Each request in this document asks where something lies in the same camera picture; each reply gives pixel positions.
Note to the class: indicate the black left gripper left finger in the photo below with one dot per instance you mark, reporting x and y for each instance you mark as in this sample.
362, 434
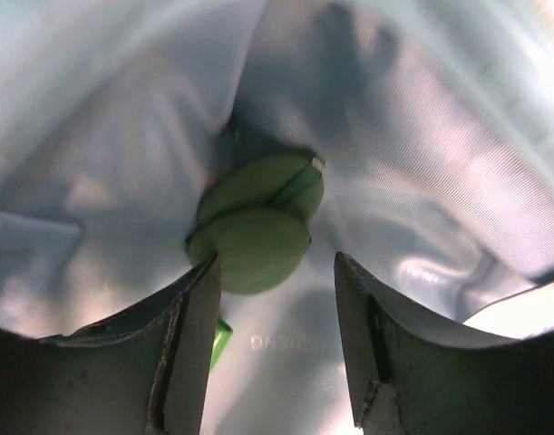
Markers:
143, 370

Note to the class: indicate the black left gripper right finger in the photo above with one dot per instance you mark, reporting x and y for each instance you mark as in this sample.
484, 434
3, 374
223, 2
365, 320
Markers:
413, 371

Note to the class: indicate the green bottle black cap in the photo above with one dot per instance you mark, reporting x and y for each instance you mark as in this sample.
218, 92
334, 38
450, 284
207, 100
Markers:
223, 334

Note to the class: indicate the green round cosmetic case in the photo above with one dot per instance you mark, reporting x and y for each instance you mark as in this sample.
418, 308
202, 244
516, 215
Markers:
255, 219

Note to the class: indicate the light blue hard suitcase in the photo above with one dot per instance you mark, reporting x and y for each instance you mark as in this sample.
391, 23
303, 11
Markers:
435, 120

